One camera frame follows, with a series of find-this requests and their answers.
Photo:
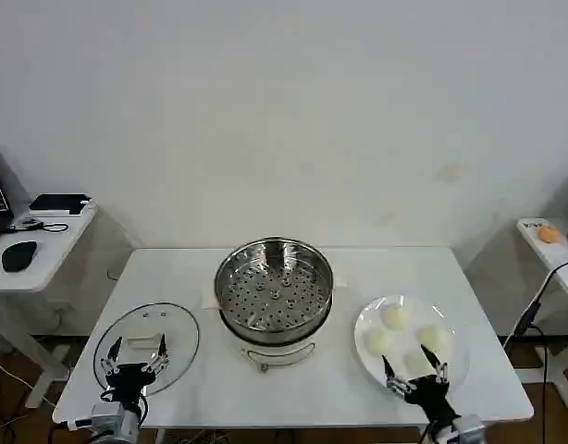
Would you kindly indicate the black and white flat box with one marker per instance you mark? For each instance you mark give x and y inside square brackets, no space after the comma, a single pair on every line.
[57,202]

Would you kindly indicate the white electric steamer base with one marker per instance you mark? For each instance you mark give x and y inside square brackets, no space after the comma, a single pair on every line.
[284,353]

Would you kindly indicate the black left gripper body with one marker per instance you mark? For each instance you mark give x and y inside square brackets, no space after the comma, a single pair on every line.
[129,381]

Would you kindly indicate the orange round object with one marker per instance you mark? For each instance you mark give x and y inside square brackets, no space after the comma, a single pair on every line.
[549,234]

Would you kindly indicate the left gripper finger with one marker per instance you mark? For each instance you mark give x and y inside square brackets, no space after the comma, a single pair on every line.
[112,360]
[159,359]

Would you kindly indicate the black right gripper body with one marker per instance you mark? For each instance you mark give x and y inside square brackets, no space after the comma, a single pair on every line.
[429,393]

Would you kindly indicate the white side desk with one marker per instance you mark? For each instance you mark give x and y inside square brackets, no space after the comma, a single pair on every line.
[559,263]
[48,259]

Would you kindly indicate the round glass lid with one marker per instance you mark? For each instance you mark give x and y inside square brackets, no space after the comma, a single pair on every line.
[182,342]

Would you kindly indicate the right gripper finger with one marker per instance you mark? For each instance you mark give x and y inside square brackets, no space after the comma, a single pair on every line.
[396,384]
[440,371]

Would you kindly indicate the white round plate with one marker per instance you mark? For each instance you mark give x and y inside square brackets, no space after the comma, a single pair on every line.
[372,370]

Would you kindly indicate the black computer mouse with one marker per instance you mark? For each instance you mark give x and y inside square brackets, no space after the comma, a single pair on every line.
[18,255]

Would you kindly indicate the perforated steel steamer basket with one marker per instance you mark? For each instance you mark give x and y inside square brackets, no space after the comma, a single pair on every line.
[265,296]

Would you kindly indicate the white steamed bun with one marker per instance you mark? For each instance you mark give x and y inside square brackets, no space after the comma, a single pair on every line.
[435,336]
[416,363]
[396,318]
[379,342]

